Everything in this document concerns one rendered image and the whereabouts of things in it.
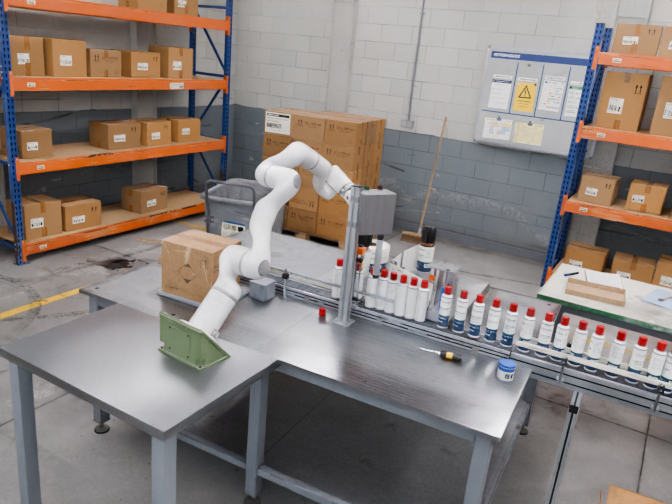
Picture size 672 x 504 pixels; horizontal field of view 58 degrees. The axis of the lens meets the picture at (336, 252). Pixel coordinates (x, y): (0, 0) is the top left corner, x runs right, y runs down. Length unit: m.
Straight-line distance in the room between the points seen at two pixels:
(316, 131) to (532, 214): 2.61
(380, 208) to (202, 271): 0.89
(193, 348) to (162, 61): 4.87
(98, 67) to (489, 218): 4.46
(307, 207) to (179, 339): 4.23
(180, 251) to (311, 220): 3.70
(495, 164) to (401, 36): 1.87
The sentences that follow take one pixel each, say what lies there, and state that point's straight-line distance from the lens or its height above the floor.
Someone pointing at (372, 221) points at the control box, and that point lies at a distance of 2.73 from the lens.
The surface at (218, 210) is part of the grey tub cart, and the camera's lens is 5.27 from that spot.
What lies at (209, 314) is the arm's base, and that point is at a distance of 2.49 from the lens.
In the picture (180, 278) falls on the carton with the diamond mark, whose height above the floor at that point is 0.95.
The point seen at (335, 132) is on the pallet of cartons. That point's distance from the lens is 6.29.
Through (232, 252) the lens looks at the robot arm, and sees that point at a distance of 2.59.
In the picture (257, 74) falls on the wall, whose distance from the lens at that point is 8.68.
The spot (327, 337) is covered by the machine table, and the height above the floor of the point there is 0.83.
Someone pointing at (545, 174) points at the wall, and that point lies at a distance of 7.08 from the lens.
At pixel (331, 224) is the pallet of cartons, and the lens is 6.46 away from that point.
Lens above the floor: 2.06
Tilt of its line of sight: 18 degrees down
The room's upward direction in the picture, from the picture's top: 6 degrees clockwise
